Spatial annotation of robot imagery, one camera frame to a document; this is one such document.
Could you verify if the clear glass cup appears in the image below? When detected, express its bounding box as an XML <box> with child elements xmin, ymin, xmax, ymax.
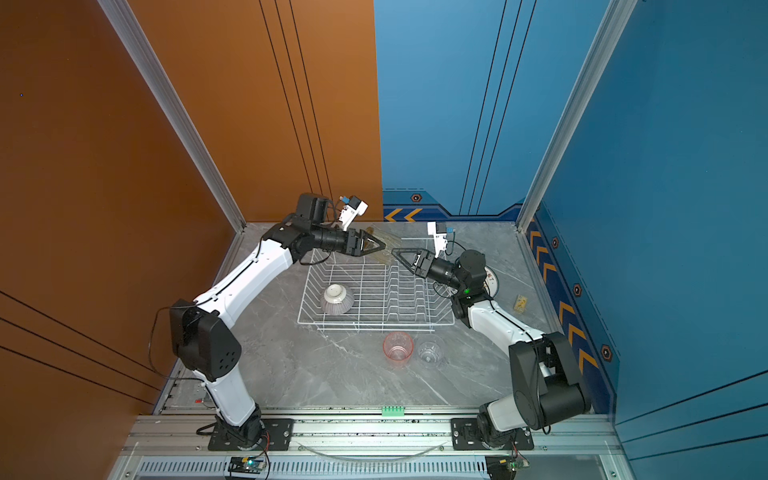
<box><xmin>416</xmin><ymin>337</ymin><xmax>444</xmax><ymax>367</ymax></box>

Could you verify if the small yellow wooden block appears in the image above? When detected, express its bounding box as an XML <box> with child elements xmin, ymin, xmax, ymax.
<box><xmin>514</xmin><ymin>295</ymin><xmax>528</xmax><ymax>313</ymax></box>

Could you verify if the right circuit board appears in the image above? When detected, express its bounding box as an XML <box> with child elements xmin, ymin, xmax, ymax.
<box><xmin>485</xmin><ymin>456</ymin><xmax>518</xmax><ymax>480</ymax></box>

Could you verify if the aluminium front rail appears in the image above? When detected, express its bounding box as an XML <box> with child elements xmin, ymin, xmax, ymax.
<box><xmin>119</xmin><ymin>411</ymin><xmax>624</xmax><ymax>457</ymax></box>

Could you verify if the pink glass cup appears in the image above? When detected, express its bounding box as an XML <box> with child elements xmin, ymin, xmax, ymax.
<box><xmin>382</xmin><ymin>331</ymin><xmax>415</xmax><ymax>368</ymax></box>

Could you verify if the white wire dish rack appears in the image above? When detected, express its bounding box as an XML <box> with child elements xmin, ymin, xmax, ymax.
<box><xmin>297</xmin><ymin>252</ymin><xmax>456</xmax><ymax>332</ymax></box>

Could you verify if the yellow glass cup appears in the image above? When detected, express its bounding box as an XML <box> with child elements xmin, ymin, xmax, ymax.
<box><xmin>365</xmin><ymin>226</ymin><xmax>402</xmax><ymax>266</ymax></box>

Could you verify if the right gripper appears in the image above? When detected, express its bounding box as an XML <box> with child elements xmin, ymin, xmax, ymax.
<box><xmin>394</xmin><ymin>252</ymin><xmax>467</xmax><ymax>295</ymax></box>

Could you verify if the white ribbed bowl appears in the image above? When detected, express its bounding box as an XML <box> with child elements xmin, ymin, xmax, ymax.
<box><xmin>321</xmin><ymin>284</ymin><xmax>354</xmax><ymax>316</ymax></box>

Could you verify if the green terminal connector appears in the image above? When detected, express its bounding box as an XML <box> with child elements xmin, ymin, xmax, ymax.
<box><xmin>381</xmin><ymin>405</ymin><xmax>405</xmax><ymax>417</ymax></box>

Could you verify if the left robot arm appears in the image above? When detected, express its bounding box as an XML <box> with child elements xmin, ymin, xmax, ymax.
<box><xmin>168</xmin><ymin>193</ymin><xmax>386</xmax><ymax>451</ymax></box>

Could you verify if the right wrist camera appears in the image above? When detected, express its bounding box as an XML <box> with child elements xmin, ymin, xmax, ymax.
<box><xmin>427</xmin><ymin>221</ymin><xmax>454</xmax><ymax>257</ymax></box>

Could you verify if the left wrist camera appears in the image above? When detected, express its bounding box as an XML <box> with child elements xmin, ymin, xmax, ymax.
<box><xmin>337</xmin><ymin>196</ymin><xmax>368</xmax><ymax>231</ymax></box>

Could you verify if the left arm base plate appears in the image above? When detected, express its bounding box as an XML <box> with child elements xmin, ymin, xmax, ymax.
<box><xmin>207</xmin><ymin>418</ymin><xmax>294</xmax><ymax>453</ymax></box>

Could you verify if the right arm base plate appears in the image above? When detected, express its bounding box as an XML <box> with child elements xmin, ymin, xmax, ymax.
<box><xmin>450</xmin><ymin>417</ymin><xmax>535</xmax><ymax>451</ymax></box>

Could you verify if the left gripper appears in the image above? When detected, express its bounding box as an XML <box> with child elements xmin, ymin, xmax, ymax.
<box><xmin>311</xmin><ymin>228</ymin><xmax>385</xmax><ymax>259</ymax></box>

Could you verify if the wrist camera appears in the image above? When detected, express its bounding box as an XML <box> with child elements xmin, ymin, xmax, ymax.
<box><xmin>427</xmin><ymin>221</ymin><xmax>454</xmax><ymax>257</ymax></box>
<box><xmin>337</xmin><ymin>196</ymin><xmax>368</xmax><ymax>231</ymax></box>

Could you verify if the left circuit board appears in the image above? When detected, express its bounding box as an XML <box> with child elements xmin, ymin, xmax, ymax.
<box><xmin>227</xmin><ymin>456</ymin><xmax>271</xmax><ymax>479</ymax></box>

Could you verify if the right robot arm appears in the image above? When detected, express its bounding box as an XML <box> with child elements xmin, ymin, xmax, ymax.
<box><xmin>392</xmin><ymin>248</ymin><xmax>592</xmax><ymax>448</ymax></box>

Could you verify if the circuit board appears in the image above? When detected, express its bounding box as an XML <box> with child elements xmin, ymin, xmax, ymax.
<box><xmin>485</xmin><ymin>456</ymin><xmax>518</xmax><ymax>480</ymax></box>
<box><xmin>227</xmin><ymin>456</ymin><xmax>271</xmax><ymax>479</ymax></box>

